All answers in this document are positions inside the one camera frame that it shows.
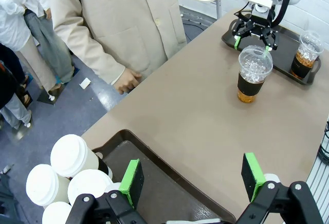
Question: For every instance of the person in beige jacket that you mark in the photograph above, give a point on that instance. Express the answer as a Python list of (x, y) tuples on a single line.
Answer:
[(123, 16)]

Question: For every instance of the white paper coffee cup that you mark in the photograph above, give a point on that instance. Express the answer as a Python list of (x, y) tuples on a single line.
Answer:
[(55, 212), (68, 154), (42, 184), (88, 184)]

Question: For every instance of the person's right hand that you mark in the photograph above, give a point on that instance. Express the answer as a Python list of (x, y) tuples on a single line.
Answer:
[(127, 80)]

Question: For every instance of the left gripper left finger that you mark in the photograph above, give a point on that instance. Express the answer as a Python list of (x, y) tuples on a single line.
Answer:
[(135, 180)]

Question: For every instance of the silver aluminium frame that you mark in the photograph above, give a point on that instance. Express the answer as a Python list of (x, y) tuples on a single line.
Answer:
[(320, 183)]

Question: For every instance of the person's right forearm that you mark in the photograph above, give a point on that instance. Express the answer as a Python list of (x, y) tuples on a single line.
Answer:
[(90, 52)]

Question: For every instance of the dark brown serving tray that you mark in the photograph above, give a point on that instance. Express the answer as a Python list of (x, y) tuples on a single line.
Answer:
[(282, 54), (164, 190)]

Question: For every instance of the person in grey jeans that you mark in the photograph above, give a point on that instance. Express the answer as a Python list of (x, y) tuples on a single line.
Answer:
[(51, 44)]

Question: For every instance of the clear plastic iced coffee cup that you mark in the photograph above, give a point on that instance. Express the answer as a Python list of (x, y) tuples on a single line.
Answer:
[(303, 62), (250, 85)]

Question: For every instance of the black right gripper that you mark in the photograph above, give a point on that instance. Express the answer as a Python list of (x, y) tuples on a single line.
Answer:
[(259, 23)]

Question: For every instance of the white paper scrap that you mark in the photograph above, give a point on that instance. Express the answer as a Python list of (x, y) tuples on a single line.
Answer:
[(84, 83)]

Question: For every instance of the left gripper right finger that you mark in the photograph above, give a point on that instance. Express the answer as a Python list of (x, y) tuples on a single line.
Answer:
[(250, 175)]

